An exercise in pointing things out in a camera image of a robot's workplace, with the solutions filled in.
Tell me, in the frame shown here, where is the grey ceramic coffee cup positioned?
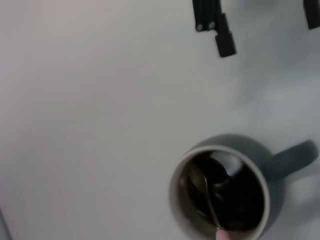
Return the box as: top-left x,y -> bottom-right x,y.
167,133 -> 320,240

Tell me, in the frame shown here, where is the pink handled metal spoon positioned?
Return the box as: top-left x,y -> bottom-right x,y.
187,166 -> 230,240

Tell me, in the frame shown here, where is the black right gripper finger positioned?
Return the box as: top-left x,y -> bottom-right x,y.
302,0 -> 320,30
192,0 -> 237,59

